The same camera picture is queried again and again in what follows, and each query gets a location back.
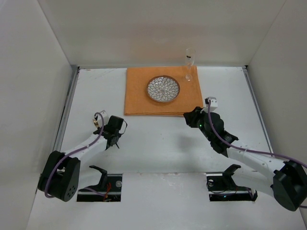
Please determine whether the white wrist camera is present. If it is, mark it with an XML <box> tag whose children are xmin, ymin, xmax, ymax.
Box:
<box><xmin>204</xmin><ymin>97</ymin><xmax>218</xmax><ymax>112</ymax></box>
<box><xmin>94</xmin><ymin>110</ymin><xmax>109</xmax><ymax>124</ymax></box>

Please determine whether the orange cloth napkin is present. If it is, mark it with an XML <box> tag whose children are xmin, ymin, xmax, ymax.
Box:
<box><xmin>124</xmin><ymin>65</ymin><xmax>203</xmax><ymax>116</ymax></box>

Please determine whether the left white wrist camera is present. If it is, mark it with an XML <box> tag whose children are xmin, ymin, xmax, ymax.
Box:
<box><xmin>94</xmin><ymin>110</ymin><xmax>109</xmax><ymax>124</ymax></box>

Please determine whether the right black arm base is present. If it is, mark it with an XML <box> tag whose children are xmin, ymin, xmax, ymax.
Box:
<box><xmin>206</xmin><ymin>164</ymin><xmax>258</xmax><ymax>202</ymax></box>

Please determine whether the gold fork dark handle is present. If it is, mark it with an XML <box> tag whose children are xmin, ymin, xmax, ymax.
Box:
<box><xmin>93</xmin><ymin>118</ymin><xmax>100</xmax><ymax>128</ymax></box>

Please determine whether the clear wine glass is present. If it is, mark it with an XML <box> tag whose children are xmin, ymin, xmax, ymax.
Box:
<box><xmin>185</xmin><ymin>48</ymin><xmax>196</xmax><ymax>81</ymax></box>

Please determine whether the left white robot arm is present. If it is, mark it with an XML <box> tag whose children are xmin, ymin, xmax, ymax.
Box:
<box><xmin>37</xmin><ymin>111</ymin><xmax>128</xmax><ymax>202</ymax></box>

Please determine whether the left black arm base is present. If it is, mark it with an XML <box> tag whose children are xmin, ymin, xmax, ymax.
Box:
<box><xmin>76</xmin><ymin>165</ymin><xmax>123</xmax><ymax>202</ymax></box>

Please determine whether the floral patterned ceramic plate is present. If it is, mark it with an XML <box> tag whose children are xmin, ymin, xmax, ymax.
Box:
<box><xmin>146</xmin><ymin>75</ymin><xmax>180</xmax><ymax>103</ymax></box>

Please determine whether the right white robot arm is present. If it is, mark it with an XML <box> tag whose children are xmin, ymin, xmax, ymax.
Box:
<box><xmin>183</xmin><ymin>105</ymin><xmax>307</xmax><ymax>211</ymax></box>

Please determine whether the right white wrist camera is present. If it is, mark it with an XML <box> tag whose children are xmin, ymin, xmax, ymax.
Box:
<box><xmin>204</xmin><ymin>97</ymin><xmax>218</xmax><ymax>112</ymax></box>

